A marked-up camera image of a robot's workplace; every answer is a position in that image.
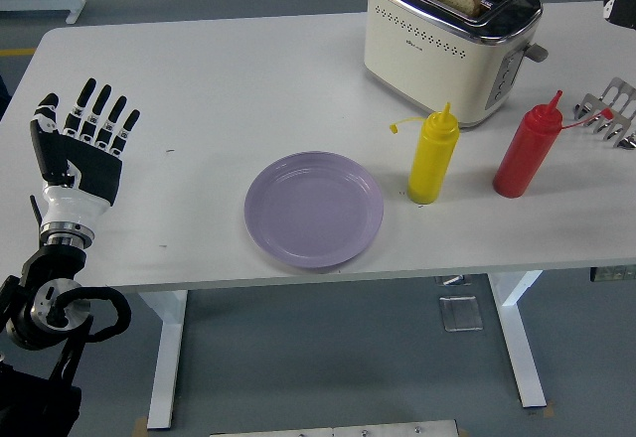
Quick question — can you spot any white table leg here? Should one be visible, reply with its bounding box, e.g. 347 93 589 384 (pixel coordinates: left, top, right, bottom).
137 288 190 431
486 271 549 409

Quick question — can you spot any table control box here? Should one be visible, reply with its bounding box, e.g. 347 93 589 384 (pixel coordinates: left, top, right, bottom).
589 265 636 283

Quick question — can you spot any cream and silver toaster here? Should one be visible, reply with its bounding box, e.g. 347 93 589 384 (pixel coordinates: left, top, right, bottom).
363 0 551 129

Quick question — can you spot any yellow squeeze bottle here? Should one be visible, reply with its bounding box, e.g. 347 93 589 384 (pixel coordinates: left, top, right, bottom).
389 101 461 205

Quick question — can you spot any white panel with screws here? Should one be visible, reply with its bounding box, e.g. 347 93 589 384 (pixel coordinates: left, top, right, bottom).
208 418 461 437

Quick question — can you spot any silver metal toast rack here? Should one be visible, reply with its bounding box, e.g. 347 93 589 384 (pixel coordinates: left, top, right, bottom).
573 76 636 150

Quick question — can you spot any red squeeze bottle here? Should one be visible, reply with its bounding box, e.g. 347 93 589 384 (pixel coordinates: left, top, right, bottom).
492 89 616 199

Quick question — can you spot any purple round plate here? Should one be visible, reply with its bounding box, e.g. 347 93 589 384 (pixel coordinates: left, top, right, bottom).
243 151 386 270

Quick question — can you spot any large metal floor plate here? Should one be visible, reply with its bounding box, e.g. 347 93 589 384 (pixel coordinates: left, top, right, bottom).
438 295 484 333

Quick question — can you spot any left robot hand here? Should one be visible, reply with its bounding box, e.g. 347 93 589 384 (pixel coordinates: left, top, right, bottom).
28 76 142 227

